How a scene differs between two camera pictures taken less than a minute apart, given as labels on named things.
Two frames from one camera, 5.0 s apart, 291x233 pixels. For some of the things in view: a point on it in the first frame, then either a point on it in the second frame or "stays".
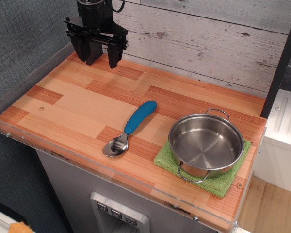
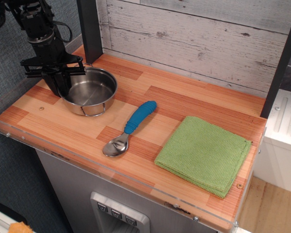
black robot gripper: (94, 22) -> (50, 55)
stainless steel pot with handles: (205, 144) -> (90, 94)
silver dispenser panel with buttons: (110, 216) stays
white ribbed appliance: (278, 156) stays
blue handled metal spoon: (118, 145) stays
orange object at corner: (19, 227) stays
